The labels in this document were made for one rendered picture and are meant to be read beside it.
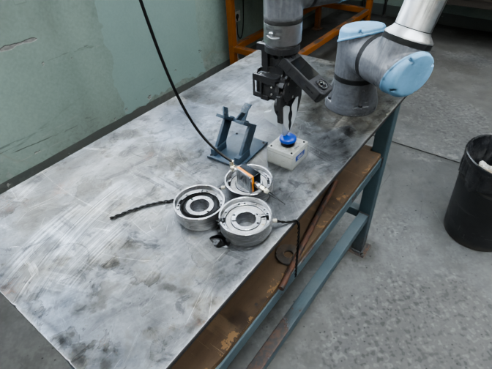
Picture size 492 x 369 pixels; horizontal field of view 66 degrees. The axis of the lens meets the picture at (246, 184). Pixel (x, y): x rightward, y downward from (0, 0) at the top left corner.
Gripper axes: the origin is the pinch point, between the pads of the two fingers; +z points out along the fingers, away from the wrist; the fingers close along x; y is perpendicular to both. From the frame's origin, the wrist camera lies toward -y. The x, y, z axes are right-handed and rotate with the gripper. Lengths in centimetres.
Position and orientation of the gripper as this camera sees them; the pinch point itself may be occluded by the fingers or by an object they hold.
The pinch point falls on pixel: (288, 131)
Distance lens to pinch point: 88.9
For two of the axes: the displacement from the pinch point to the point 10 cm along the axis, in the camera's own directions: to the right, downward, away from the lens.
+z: 0.4, 7.6, 6.5
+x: -6.0, 5.4, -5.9
